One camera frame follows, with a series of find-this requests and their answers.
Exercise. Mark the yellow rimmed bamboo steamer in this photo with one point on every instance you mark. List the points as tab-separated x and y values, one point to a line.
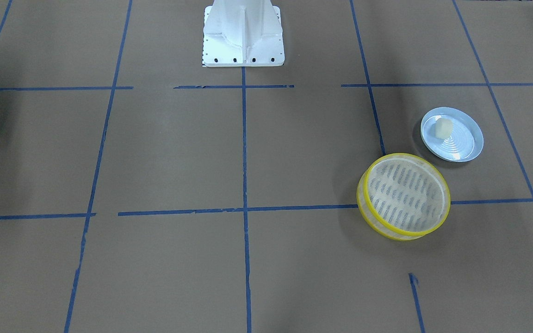
403	197

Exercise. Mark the white steamed bun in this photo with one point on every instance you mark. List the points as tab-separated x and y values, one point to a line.
443	128

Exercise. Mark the light blue plate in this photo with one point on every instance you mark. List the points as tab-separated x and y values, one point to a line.
466	140

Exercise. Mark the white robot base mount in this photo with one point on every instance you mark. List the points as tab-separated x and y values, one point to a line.
239	33

